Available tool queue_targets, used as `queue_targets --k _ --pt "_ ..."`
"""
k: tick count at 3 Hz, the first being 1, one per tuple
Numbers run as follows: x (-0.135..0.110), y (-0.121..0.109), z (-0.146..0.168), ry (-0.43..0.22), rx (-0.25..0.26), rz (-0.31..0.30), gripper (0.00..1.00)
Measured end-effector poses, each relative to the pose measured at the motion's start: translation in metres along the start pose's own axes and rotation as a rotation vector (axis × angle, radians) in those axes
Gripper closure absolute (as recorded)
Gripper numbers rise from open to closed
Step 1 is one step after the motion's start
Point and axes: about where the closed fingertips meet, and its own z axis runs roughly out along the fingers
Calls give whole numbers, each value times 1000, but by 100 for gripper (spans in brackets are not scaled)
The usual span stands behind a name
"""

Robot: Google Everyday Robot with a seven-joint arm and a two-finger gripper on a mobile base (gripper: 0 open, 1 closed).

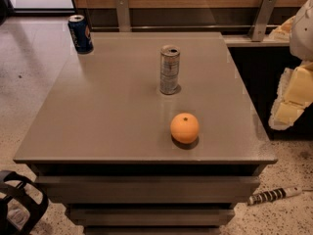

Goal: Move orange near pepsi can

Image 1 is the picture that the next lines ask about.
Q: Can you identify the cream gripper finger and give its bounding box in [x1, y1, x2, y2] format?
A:
[268, 62, 313, 130]
[269, 16, 295, 41]

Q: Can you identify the orange fruit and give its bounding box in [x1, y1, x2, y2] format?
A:
[170, 113, 200, 144]

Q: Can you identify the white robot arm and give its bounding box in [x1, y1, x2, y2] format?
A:
[268, 0, 313, 130]

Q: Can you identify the silver energy drink can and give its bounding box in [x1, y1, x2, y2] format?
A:
[159, 45, 180, 95]

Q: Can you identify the blue pepsi can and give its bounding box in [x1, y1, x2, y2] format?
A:
[67, 15, 93, 54]

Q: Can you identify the top grey drawer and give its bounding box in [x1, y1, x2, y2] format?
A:
[36, 176, 259, 204]

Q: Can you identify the grey drawer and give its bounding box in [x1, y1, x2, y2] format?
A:
[36, 176, 259, 204]
[68, 209, 235, 226]

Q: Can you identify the grey drawer cabinet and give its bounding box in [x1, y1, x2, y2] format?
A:
[15, 32, 276, 235]

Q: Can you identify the middle grey drawer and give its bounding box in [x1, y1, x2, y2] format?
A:
[68, 209, 235, 226]

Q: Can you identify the right metal bracket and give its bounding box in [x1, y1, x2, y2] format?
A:
[248, 0, 277, 42]

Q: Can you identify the black chair frame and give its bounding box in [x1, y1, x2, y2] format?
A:
[0, 170, 49, 235]

